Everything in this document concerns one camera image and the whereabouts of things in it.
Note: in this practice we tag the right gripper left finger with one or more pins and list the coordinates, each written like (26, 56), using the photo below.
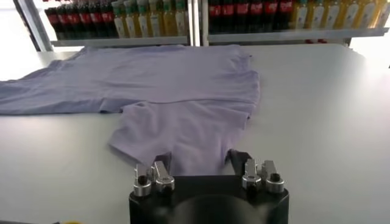
(163, 180)

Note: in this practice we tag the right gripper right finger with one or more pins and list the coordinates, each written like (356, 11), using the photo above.
(265, 179)

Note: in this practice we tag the purple t-shirt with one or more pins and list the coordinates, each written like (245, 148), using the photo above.
(158, 79)

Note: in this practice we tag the grey metal shelf unit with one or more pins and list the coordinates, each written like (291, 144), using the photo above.
(122, 41)
(289, 35)

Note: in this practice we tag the red cap cola bottle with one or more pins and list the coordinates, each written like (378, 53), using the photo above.
(73, 20)
(62, 21)
(215, 15)
(228, 15)
(256, 14)
(52, 21)
(85, 20)
(108, 19)
(271, 13)
(242, 14)
(96, 19)
(285, 12)

